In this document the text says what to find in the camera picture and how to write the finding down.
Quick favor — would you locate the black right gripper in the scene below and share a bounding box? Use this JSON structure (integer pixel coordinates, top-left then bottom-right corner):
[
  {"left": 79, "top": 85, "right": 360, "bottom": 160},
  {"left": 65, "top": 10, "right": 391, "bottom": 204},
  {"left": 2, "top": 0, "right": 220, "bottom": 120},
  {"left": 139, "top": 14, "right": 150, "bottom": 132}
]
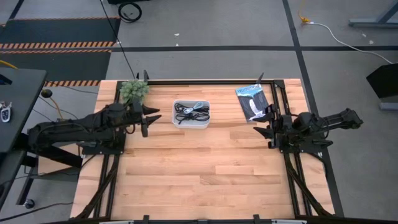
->
[{"left": 253, "top": 104, "right": 295, "bottom": 149}]

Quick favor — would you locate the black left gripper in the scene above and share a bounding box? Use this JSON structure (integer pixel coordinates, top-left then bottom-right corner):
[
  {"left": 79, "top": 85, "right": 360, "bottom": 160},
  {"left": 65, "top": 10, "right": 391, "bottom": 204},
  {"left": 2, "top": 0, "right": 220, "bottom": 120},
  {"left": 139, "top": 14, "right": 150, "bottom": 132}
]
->
[{"left": 132, "top": 101, "right": 162, "bottom": 138}]

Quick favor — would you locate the black USB-C cable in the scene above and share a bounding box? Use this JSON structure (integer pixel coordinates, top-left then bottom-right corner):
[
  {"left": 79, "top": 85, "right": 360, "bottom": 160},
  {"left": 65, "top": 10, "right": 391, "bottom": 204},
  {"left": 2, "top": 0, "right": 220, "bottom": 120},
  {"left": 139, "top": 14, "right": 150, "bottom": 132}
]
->
[{"left": 174, "top": 103, "right": 210, "bottom": 116}]

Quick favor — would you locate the white plastic bin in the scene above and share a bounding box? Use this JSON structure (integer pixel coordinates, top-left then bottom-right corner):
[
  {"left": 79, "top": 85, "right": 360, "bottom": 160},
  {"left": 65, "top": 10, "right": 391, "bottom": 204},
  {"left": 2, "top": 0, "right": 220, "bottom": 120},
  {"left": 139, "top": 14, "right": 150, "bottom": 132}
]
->
[{"left": 171, "top": 99, "right": 211, "bottom": 129}]

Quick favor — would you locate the light blue USB-C cable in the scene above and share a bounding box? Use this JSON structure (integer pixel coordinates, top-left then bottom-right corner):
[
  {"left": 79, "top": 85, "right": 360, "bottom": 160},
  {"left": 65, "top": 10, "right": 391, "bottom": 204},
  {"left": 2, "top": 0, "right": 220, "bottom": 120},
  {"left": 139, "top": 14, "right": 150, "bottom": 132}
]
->
[{"left": 182, "top": 101, "right": 205, "bottom": 114}]

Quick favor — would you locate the green artificial plant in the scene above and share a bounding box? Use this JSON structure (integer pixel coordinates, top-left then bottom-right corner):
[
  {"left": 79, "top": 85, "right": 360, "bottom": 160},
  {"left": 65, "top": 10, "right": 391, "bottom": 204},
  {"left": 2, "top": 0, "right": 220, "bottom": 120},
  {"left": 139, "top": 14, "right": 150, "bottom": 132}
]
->
[{"left": 119, "top": 79, "right": 150, "bottom": 105}]

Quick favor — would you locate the Yellowstone waterfall booklet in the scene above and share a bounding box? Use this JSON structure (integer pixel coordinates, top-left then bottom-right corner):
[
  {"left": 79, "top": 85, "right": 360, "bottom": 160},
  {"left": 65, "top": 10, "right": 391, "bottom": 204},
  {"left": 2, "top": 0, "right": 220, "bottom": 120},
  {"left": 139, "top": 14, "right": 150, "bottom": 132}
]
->
[{"left": 235, "top": 83, "right": 272, "bottom": 123}]

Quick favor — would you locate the black hazard-striped floor mat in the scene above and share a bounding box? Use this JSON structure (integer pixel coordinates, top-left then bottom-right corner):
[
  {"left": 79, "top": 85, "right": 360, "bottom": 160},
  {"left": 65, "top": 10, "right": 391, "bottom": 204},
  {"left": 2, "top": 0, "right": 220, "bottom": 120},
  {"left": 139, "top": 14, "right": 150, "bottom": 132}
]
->
[{"left": 0, "top": 17, "right": 121, "bottom": 87}]

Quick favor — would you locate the black box on floor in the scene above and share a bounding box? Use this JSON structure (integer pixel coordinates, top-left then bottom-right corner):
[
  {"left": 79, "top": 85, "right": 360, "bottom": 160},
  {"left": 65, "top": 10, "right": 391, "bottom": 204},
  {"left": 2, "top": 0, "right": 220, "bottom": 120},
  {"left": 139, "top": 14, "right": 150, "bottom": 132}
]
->
[{"left": 366, "top": 63, "right": 398, "bottom": 99}]

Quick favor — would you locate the black side desk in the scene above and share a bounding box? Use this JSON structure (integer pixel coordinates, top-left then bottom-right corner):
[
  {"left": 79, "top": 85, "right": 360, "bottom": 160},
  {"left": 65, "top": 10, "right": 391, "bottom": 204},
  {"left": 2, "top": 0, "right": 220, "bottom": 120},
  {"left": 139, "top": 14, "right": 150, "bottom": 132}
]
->
[{"left": 0, "top": 67, "right": 83, "bottom": 212}]

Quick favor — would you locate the grey table leg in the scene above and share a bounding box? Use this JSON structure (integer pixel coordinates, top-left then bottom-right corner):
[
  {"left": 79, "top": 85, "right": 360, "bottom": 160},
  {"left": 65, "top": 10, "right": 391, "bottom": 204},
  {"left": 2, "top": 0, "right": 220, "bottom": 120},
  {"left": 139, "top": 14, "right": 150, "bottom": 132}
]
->
[{"left": 348, "top": 1, "right": 398, "bottom": 29}]

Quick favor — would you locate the white key fob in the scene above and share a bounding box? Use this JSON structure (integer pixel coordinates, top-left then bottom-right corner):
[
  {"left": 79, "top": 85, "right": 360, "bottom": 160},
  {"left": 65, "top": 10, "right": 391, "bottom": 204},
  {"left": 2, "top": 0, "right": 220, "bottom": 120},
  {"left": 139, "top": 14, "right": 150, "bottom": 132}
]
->
[{"left": 0, "top": 101, "right": 12, "bottom": 123}]

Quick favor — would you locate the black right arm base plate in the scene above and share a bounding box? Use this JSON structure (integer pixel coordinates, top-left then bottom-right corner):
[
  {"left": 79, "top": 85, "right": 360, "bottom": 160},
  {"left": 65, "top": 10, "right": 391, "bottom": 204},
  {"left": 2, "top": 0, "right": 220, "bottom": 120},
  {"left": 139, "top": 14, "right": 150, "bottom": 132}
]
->
[{"left": 281, "top": 139, "right": 334, "bottom": 156}]

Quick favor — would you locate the black metal table frame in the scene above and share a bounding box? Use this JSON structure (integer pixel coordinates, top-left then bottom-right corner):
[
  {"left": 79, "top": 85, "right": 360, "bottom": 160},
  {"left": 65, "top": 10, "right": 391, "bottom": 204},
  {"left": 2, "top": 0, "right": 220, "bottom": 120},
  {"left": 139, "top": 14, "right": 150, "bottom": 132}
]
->
[{"left": 74, "top": 72, "right": 345, "bottom": 224}]

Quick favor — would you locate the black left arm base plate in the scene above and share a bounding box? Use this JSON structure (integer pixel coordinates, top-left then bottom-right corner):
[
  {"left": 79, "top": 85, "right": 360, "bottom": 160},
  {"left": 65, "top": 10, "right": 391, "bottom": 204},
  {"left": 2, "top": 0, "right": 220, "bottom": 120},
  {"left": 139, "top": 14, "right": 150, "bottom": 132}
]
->
[{"left": 81, "top": 141, "right": 126, "bottom": 156}]

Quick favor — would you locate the long black power cable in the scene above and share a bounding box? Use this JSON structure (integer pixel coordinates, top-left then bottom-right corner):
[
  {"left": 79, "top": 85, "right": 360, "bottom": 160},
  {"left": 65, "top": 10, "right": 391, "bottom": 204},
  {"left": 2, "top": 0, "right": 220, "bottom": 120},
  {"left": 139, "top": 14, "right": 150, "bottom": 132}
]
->
[{"left": 99, "top": 0, "right": 137, "bottom": 79}]

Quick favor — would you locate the yellow cable to power strip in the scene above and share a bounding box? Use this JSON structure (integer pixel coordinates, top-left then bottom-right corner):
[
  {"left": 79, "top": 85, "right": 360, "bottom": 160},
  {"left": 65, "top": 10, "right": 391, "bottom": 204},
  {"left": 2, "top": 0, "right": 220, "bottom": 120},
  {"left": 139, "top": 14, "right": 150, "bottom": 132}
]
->
[{"left": 49, "top": 96, "right": 64, "bottom": 121}]

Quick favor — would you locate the coiled black floor cable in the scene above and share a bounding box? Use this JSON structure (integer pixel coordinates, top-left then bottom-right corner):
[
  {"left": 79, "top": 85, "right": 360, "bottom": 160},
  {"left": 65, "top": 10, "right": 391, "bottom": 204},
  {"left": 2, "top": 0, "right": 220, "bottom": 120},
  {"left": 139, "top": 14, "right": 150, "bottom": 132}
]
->
[{"left": 118, "top": 1, "right": 143, "bottom": 24}]

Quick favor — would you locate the yellow plug with cord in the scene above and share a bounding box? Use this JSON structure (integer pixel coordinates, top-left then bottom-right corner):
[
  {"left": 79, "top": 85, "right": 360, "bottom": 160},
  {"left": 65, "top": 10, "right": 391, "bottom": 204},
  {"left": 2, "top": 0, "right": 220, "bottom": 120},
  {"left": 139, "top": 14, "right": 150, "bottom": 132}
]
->
[{"left": 297, "top": 6, "right": 311, "bottom": 24}]

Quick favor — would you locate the white extension cord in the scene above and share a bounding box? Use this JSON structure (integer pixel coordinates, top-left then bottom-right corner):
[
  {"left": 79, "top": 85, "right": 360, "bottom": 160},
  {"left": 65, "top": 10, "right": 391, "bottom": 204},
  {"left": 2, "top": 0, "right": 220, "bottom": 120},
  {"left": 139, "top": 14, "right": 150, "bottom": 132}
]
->
[{"left": 309, "top": 21, "right": 394, "bottom": 65}]

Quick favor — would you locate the thin black floor cable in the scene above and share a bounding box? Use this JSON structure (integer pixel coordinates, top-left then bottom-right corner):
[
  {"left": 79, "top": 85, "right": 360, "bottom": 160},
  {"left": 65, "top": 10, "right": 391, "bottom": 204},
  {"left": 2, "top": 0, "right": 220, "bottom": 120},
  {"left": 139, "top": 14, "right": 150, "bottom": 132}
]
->
[{"left": 0, "top": 202, "right": 74, "bottom": 222}]

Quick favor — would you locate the yellow floor cable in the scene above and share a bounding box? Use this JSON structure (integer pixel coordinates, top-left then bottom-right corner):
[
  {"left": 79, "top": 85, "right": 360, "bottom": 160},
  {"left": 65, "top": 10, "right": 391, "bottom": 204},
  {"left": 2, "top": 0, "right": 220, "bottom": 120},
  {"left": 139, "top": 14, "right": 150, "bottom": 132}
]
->
[{"left": 0, "top": 60, "right": 19, "bottom": 70}]

